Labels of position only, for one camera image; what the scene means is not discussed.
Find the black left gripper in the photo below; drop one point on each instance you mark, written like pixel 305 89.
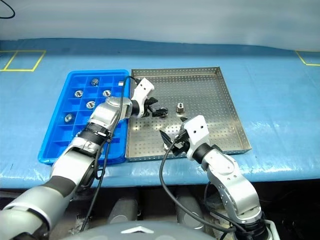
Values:
pixel 149 108

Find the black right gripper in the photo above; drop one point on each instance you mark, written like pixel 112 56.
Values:
pixel 181 147

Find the metal roller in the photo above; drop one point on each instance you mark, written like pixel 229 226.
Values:
pixel 68 117
pixel 106 93
pixel 163 109
pixel 78 93
pixel 179 107
pixel 94 81
pixel 90 104
pixel 121 83

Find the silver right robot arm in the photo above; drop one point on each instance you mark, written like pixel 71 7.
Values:
pixel 235 185

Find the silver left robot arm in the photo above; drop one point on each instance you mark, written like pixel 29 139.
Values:
pixel 105 115

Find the perforated steel tray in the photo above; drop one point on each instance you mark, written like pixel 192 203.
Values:
pixel 212 100

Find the blue plastic compartment tray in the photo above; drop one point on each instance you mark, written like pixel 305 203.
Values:
pixel 58 135

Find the dark grey rounded cylinder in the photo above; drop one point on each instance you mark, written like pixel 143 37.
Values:
pixel 122 210
pixel 187 210

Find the blue plastic table cover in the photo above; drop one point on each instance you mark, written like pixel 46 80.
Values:
pixel 275 100

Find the grey robot torso with chevron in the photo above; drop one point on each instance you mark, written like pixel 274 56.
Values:
pixel 112 232

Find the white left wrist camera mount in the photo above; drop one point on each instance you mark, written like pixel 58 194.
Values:
pixel 143 88

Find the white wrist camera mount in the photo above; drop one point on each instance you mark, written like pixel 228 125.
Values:
pixel 143 88
pixel 198 131

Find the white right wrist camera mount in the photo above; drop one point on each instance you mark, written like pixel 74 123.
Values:
pixel 198 131

